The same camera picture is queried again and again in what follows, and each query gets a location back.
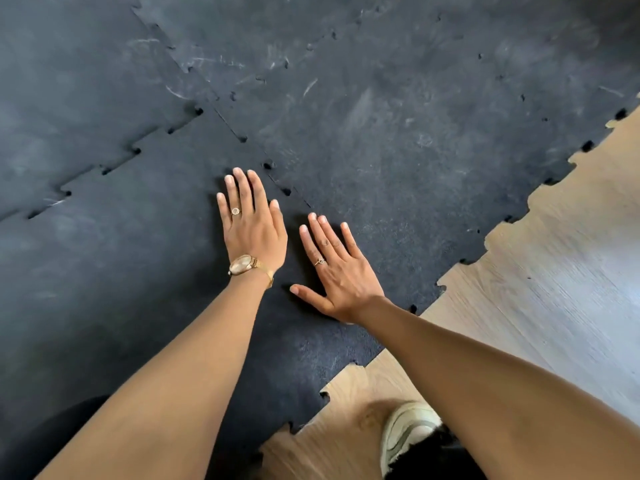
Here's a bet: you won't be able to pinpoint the person's right hand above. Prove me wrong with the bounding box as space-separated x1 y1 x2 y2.
289 213 386 326

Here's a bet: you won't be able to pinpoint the person's left hand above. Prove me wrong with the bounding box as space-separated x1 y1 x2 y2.
216 168 289 275

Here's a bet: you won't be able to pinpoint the person's left forearm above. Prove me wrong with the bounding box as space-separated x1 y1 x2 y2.
35 271 274 480

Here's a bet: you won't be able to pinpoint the person's right forearm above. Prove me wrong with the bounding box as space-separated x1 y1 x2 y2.
350 296 640 480

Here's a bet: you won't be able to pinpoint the gold wristwatch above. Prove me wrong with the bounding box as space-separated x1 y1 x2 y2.
228 254 275 290

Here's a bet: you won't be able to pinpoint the black interlocking floor mat tile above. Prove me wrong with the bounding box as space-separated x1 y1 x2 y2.
212 7 628 313
0 107 447 480
131 0 443 103
0 0 205 223
435 0 640 148

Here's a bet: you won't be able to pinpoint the white sneaker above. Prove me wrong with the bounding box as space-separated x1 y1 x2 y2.
379 400 444 478

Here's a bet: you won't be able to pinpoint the black trousers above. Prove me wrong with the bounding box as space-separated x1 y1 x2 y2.
0 394 489 480

